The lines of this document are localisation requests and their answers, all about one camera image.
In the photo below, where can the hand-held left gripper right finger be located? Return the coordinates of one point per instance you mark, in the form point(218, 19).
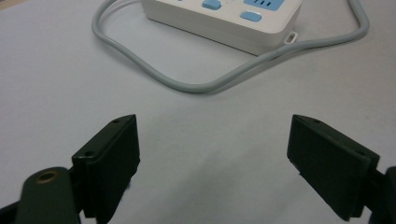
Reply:
point(327, 168)

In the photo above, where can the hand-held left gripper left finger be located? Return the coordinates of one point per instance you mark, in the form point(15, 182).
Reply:
point(107, 168)

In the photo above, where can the white power strip blue buttons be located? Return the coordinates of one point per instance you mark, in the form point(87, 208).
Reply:
point(224, 26)

